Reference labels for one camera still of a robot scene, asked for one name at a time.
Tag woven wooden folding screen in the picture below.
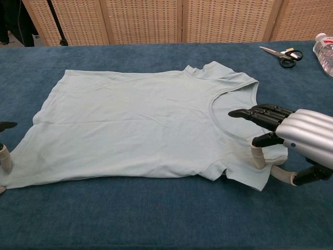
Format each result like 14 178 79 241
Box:
22 0 333 47

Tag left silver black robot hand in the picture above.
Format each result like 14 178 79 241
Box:
0 121 18 195

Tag light green t-shirt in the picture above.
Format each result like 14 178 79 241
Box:
4 60 289 193

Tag black tripod stand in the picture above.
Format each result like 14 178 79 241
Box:
46 0 69 46

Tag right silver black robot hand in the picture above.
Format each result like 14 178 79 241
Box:
227 104 333 186

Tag black handled scissors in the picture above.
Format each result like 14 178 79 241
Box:
259 46 304 69

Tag clear plastic water bottle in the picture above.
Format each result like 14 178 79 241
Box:
313 33 333 77

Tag blue carpet table cover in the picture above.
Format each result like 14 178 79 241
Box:
0 40 333 250

